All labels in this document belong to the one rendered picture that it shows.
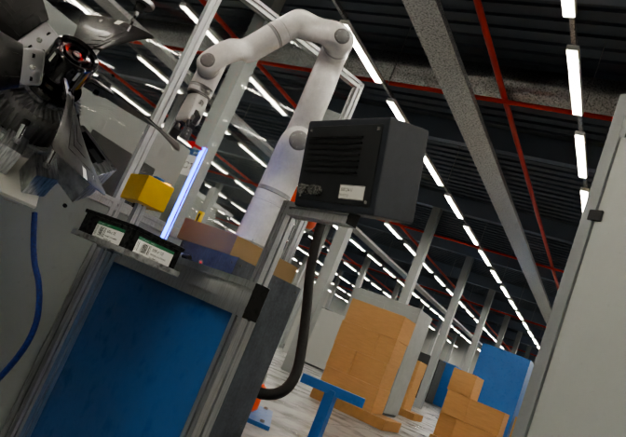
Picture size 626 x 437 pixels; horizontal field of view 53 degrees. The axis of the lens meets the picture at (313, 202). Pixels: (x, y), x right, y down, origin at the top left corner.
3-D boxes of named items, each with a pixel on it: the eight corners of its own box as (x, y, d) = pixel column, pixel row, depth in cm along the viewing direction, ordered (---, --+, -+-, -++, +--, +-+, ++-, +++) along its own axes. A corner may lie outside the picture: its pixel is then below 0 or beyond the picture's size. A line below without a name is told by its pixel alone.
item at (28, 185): (20, 192, 156) (18, 169, 159) (43, 197, 160) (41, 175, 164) (36, 175, 152) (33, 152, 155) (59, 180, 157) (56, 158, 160)
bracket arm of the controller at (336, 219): (278, 212, 141) (283, 200, 141) (288, 217, 142) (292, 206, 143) (345, 223, 122) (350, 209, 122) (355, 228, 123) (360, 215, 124)
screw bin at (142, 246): (74, 233, 156) (86, 208, 157) (124, 254, 169) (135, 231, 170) (122, 252, 142) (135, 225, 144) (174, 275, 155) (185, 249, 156)
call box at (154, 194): (116, 200, 208) (130, 171, 210) (142, 212, 214) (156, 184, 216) (134, 204, 196) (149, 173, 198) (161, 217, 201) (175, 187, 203)
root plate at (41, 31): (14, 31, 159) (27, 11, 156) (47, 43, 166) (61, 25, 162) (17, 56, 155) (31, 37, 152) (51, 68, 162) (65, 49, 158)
